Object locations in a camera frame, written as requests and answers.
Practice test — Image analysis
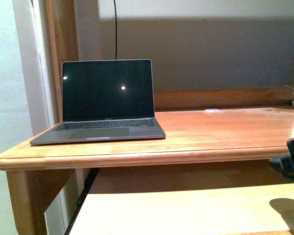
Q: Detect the grey laptop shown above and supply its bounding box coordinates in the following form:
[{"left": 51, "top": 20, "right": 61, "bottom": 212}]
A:
[{"left": 30, "top": 59, "right": 166, "bottom": 146}]

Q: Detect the wooden desk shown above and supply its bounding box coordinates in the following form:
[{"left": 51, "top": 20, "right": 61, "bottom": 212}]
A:
[{"left": 0, "top": 88, "right": 294, "bottom": 235}]

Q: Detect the black wall cable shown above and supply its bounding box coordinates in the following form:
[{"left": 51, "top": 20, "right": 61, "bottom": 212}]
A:
[{"left": 113, "top": 0, "right": 119, "bottom": 60}]

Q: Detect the wooden keyboard tray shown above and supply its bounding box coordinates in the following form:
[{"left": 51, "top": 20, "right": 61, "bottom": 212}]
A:
[{"left": 70, "top": 160, "right": 294, "bottom": 235}]

